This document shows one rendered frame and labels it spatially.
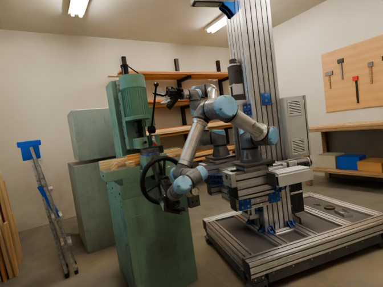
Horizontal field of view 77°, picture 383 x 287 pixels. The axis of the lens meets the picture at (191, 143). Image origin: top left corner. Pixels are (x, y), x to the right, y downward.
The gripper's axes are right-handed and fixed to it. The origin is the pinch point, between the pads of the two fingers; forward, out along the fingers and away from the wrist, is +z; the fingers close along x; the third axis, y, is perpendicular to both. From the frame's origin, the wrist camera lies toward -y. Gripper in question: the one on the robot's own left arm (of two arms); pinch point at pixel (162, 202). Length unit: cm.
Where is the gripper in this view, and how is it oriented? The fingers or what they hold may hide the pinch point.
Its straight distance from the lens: 139.6
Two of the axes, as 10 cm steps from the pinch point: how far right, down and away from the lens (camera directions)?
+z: -3.5, 5.0, 7.9
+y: 3.5, 8.6, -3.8
